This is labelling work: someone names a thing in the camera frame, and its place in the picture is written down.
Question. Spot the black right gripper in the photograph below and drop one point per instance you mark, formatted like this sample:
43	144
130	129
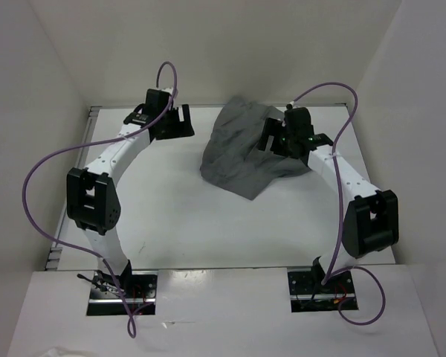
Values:
273	127

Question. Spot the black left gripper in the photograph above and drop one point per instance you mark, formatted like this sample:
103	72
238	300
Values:
183	129

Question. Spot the grey pleated skirt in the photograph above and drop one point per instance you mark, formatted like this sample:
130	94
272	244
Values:
231	160

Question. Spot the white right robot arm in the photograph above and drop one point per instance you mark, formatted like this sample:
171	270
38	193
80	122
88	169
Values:
368	215

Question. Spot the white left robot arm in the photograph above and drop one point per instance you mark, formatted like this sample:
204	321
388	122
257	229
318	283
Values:
92	200

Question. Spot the white crumpled cloth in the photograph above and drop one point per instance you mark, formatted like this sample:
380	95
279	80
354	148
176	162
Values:
63	352

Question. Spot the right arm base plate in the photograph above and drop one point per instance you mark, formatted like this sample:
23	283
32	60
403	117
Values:
306	296

